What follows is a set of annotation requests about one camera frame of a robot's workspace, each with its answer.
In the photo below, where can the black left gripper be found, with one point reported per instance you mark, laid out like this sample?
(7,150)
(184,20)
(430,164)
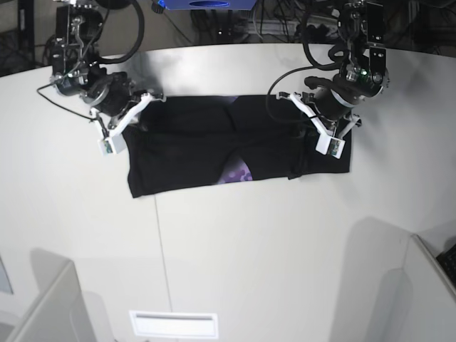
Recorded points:
(333,98)

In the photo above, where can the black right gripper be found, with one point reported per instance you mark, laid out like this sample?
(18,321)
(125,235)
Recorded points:
(113,94)

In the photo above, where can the black T-shirt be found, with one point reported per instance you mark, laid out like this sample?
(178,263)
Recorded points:
(187,142)

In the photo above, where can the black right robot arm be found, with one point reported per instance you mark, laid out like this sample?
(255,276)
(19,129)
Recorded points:
(77,66)

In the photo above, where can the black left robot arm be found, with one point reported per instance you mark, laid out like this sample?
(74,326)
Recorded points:
(358,58)

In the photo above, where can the white power strip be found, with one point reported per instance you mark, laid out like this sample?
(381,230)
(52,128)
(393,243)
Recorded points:
(280,28)

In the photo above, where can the blue box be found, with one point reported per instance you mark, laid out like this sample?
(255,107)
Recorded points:
(175,5)

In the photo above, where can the black keyboard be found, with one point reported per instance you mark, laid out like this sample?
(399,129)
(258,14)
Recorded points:
(447,261)

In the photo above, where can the white partition panel left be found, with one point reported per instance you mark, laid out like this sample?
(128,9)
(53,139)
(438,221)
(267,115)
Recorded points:
(60,311)

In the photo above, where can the white partition panel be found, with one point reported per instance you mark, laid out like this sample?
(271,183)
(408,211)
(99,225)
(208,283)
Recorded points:
(397,292)
(60,311)

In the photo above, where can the white table grommet plate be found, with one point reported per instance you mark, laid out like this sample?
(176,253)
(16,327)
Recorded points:
(175,325)

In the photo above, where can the white partition panel right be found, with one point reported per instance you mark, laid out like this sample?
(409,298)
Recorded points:
(397,292)

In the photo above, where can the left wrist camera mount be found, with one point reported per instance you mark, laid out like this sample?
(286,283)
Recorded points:
(331,135)

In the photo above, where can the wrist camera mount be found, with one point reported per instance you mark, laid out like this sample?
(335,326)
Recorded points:
(331,135)
(111,141)

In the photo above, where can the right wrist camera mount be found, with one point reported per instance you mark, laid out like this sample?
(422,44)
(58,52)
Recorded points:
(111,141)

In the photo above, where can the black equipment rack post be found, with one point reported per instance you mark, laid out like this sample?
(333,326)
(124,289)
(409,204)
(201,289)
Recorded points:
(26,36)

